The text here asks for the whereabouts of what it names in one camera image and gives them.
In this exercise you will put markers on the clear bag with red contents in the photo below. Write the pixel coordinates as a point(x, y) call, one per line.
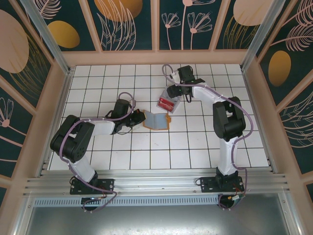
point(177, 105)

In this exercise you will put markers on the red credit card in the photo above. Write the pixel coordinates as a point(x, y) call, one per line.
point(166, 104)

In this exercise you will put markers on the orange leather card holder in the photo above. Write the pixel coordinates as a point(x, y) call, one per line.
point(156, 121)

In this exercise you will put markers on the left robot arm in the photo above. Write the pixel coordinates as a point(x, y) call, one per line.
point(73, 139)

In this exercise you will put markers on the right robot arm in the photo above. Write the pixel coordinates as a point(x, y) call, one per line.
point(227, 117)

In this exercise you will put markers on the grey metal sheet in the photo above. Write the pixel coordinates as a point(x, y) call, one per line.
point(156, 220)

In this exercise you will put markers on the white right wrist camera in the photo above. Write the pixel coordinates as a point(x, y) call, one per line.
point(175, 75)

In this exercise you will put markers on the aluminium side rail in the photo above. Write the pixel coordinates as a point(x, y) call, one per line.
point(252, 102)
point(64, 93)

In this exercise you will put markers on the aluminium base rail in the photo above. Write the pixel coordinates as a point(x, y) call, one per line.
point(156, 181)

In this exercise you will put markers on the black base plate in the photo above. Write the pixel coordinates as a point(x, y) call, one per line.
point(105, 186)
point(210, 184)

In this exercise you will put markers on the aluminium corner post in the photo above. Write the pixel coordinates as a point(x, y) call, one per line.
point(259, 36)
point(49, 36)

